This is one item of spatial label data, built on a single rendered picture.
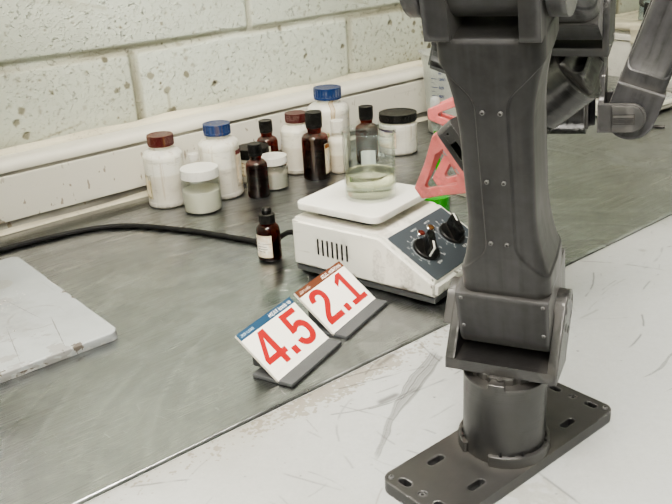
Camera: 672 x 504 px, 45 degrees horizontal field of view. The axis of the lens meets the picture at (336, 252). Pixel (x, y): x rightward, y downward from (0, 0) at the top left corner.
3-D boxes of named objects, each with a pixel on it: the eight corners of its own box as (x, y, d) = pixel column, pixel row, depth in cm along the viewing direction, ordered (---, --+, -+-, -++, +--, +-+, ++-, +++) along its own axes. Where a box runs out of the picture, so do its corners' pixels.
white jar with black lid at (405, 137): (408, 144, 150) (407, 105, 147) (423, 153, 144) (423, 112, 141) (373, 149, 148) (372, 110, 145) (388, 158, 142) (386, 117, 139)
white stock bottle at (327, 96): (344, 153, 147) (340, 80, 142) (357, 163, 141) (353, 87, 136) (306, 158, 145) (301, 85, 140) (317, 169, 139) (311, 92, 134)
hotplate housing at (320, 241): (492, 266, 97) (493, 202, 94) (436, 308, 88) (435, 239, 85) (343, 233, 110) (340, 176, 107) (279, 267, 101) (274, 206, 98)
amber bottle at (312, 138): (310, 182, 132) (305, 115, 128) (299, 176, 135) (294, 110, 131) (335, 178, 133) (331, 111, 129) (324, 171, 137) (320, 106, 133)
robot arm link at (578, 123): (536, 84, 101) (594, 83, 99) (542, 75, 106) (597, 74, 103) (536, 139, 104) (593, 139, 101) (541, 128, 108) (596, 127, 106)
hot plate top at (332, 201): (433, 194, 98) (433, 187, 98) (377, 226, 90) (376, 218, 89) (353, 181, 105) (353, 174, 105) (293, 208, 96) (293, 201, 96)
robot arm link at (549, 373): (457, 267, 64) (435, 297, 59) (574, 281, 60) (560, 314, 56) (457, 338, 66) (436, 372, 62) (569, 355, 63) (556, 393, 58)
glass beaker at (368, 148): (332, 200, 97) (328, 130, 94) (371, 187, 101) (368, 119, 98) (374, 212, 92) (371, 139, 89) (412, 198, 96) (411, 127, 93)
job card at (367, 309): (387, 303, 89) (386, 269, 88) (346, 340, 82) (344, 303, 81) (339, 294, 92) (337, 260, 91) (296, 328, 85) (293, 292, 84)
